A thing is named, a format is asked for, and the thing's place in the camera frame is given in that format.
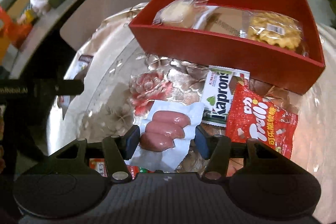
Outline clear bag round cake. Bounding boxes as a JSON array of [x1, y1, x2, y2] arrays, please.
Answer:
[[153, 0, 211, 29]]

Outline white purple snack packet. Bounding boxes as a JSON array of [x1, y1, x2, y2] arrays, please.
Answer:
[[57, 55, 93, 119]]

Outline sausage pack white wrapper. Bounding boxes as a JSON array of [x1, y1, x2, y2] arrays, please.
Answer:
[[126, 100, 205, 172]]

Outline grey coffee table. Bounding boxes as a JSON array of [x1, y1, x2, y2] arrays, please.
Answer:
[[7, 0, 170, 77]]

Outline red green stick packet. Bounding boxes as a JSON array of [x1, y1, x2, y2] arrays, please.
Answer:
[[88, 158, 153, 179]]

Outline Kapron wafer packet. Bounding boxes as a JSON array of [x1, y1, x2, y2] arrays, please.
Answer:
[[201, 66, 250, 127]]

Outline orange plastic bag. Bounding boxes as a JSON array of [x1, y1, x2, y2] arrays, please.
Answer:
[[1, 7, 33, 64]]

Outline yellow toast bread bag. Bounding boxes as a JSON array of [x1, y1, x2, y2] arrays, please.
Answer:
[[193, 6, 252, 38]]

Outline floral table cloth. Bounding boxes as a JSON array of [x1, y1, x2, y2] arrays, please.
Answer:
[[47, 4, 335, 223]]

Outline red rectangular storage box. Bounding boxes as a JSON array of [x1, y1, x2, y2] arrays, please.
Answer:
[[130, 0, 326, 94]]

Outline clear bag yellow cookies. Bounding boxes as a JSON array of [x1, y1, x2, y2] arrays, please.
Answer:
[[240, 10, 309, 57]]

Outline red Trolli candy bag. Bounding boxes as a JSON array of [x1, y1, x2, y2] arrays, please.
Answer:
[[226, 84, 298, 159]]

